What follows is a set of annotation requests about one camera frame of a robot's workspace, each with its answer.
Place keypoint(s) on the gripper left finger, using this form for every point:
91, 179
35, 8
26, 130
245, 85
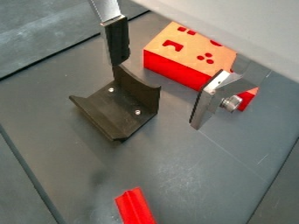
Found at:
114, 29

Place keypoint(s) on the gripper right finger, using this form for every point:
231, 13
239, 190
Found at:
221, 92

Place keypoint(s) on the red star prism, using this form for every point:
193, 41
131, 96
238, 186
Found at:
133, 207

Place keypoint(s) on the black curved fixture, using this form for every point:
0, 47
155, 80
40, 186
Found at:
122, 106

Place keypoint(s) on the red shape-sorter block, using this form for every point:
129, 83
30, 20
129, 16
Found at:
186, 57

